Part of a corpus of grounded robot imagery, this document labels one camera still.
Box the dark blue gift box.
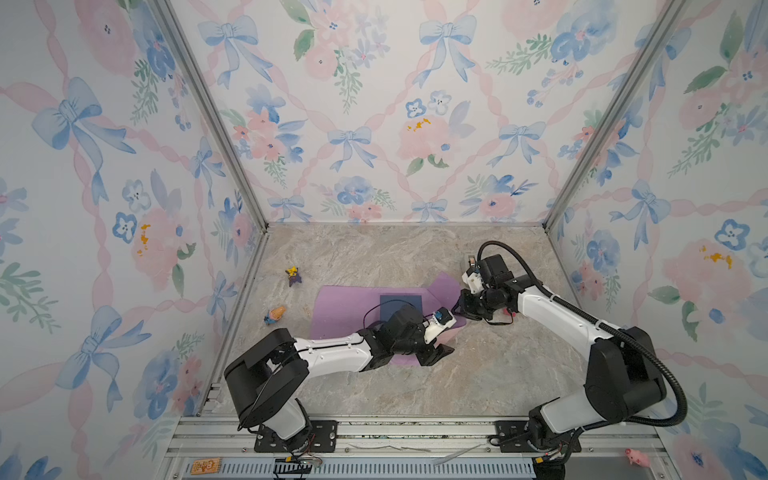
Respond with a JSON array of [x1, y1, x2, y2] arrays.
[[379, 294, 423, 321]]

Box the purple pink wrapping paper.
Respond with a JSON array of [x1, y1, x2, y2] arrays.
[[307, 273, 467, 378]]

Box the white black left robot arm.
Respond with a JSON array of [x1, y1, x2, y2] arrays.
[[224, 304, 457, 453]]

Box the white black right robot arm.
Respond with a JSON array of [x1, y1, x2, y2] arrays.
[[457, 275, 667, 451]]

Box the purple yellow toy figure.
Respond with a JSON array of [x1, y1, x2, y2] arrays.
[[285, 266, 302, 287]]

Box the orange blue toy figure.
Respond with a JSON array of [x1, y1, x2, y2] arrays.
[[263, 306, 286, 325]]

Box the pink pig toy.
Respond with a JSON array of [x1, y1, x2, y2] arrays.
[[625, 448, 651, 468]]

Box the orange tag label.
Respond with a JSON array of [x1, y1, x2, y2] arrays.
[[189, 457, 222, 476]]

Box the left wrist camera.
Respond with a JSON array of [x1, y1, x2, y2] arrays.
[[424, 307, 456, 344]]

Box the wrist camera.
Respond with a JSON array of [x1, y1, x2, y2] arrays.
[[462, 254, 515, 295], [424, 307, 456, 344]]

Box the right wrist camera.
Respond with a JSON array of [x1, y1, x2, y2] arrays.
[[462, 254, 515, 295]]

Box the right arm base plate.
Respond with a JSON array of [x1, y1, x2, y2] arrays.
[[488, 420, 582, 455]]

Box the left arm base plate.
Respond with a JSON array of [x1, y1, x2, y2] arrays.
[[253, 420, 338, 456]]

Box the black corrugated cable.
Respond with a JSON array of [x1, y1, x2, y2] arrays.
[[476, 240, 689, 428]]

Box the aluminium front rail frame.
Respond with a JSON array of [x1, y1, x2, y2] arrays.
[[155, 415, 682, 479]]

